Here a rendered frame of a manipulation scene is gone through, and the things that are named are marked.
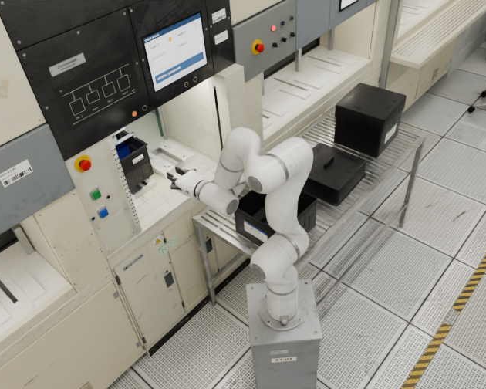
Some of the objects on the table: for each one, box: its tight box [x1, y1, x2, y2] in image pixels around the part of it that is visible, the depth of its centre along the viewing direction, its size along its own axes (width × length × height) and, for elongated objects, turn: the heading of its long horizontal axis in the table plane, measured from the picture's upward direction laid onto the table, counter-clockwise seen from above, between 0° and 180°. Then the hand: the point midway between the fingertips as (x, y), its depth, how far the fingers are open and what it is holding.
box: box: [334, 83, 407, 157], centre depth 250 cm, size 29×29×25 cm
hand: (174, 174), depth 179 cm, fingers open, 4 cm apart
